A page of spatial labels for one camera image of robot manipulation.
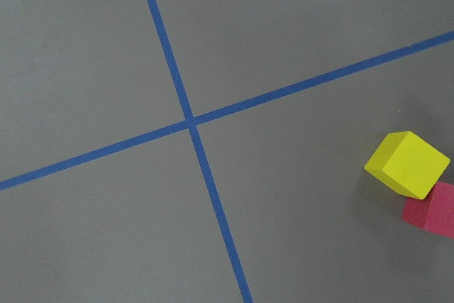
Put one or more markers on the red foam block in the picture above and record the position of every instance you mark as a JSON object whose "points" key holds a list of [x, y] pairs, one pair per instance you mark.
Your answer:
{"points": [[434, 213]]}

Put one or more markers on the yellow foam block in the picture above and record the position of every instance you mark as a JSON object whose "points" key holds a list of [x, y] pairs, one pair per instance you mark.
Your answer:
{"points": [[407, 164]]}

